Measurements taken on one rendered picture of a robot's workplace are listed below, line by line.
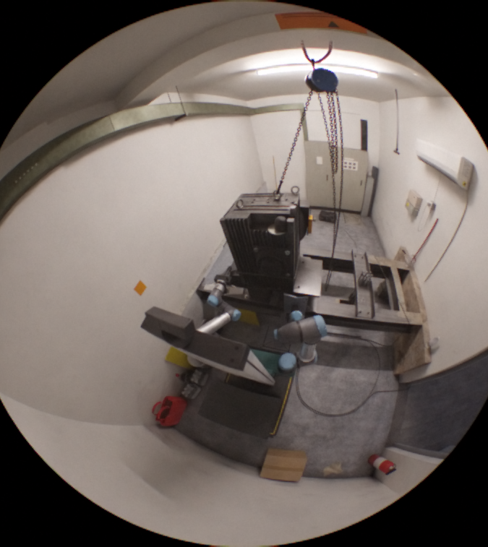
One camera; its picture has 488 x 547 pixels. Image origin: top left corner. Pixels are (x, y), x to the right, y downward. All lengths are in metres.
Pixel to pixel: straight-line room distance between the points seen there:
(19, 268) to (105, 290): 0.69
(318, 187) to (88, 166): 4.03
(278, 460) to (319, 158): 4.83
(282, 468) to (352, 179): 4.88
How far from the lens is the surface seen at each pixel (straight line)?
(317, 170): 4.03
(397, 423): 2.74
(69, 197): 1.27
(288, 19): 1.16
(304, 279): 1.57
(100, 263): 1.29
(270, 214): 1.08
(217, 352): 0.39
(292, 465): 2.09
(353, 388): 2.31
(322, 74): 1.08
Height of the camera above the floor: 2.14
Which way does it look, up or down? 48 degrees down
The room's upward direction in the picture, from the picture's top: 18 degrees counter-clockwise
